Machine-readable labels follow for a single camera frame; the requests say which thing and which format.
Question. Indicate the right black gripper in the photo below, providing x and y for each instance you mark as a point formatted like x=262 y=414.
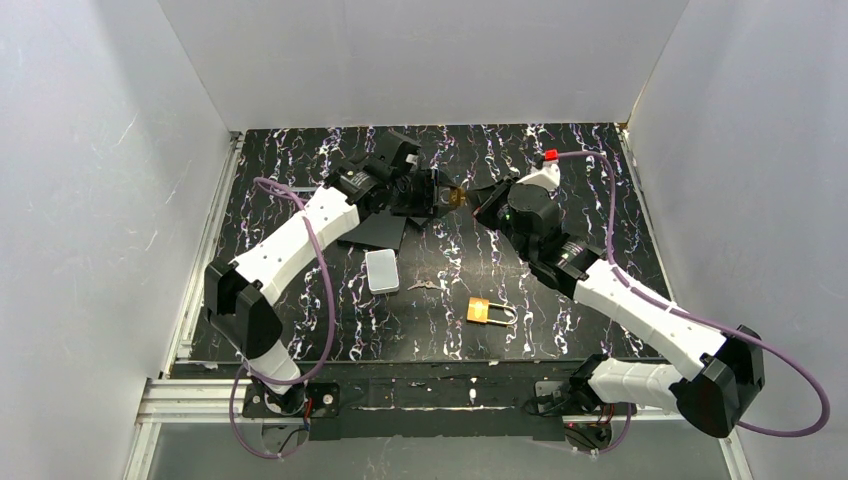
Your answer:
x=493 y=206

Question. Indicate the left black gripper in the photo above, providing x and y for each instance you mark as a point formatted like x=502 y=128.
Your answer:
x=419 y=196

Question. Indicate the small brass padlock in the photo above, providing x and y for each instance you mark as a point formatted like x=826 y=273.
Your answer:
x=456 y=197

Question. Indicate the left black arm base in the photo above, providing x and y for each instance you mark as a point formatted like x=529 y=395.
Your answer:
x=286 y=420

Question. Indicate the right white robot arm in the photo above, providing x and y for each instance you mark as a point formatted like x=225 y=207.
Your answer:
x=709 y=377

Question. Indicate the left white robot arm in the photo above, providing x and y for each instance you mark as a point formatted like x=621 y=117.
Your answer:
x=239 y=295

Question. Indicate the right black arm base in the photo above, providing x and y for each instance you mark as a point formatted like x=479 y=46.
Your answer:
x=590 y=428

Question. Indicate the black square plate left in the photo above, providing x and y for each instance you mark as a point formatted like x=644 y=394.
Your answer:
x=378 y=231

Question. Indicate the white rectangular box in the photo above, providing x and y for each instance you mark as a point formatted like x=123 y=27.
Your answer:
x=382 y=271

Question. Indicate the large brass padlock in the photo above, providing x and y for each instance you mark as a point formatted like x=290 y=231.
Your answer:
x=484 y=312

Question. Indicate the aluminium frame rail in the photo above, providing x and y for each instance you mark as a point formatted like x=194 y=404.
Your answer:
x=167 y=399

